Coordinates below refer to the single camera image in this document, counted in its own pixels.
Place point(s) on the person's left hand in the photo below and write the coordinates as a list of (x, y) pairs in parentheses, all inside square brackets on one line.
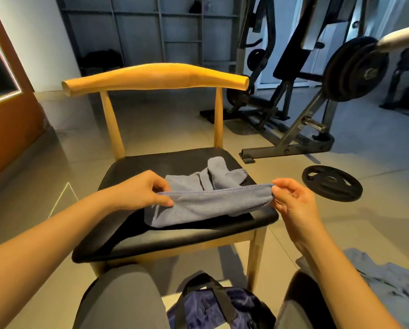
[(139, 192)]

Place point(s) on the person's right hand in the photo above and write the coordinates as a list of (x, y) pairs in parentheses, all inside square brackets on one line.
[(297, 209)]

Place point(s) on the single blue-grey towel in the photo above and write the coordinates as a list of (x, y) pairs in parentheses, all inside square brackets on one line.
[(204, 198)]

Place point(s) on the navy blue bag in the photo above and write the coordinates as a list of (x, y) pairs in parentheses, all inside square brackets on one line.
[(245, 308)]

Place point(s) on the pile of blue-grey towels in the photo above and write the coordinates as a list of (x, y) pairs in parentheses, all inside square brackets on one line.
[(389, 284)]

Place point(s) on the person's right forearm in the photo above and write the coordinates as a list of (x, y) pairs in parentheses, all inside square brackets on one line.
[(341, 291)]

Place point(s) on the person's left forearm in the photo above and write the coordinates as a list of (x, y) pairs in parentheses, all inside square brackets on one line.
[(40, 263)]

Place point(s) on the person's left leg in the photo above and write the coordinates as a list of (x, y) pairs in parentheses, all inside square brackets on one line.
[(122, 301)]

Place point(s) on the loose black weight plate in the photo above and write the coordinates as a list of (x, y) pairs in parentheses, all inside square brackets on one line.
[(332, 183)]

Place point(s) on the black and grey gym machine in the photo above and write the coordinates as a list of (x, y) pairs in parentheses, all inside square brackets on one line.
[(286, 133)]

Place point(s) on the wooden chair with black seat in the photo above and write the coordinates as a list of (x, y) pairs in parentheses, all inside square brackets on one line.
[(156, 77)]

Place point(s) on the mounted black weight plate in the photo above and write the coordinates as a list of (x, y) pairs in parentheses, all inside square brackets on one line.
[(355, 68)]

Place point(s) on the black exercise machine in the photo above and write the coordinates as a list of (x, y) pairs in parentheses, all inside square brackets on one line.
[(406, 85)]

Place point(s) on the grey shelf unit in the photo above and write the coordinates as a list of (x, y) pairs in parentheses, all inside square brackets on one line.
[(143, 24)]

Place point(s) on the pale barbell bar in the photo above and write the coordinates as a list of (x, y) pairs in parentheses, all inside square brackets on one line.
[(403, 37)]

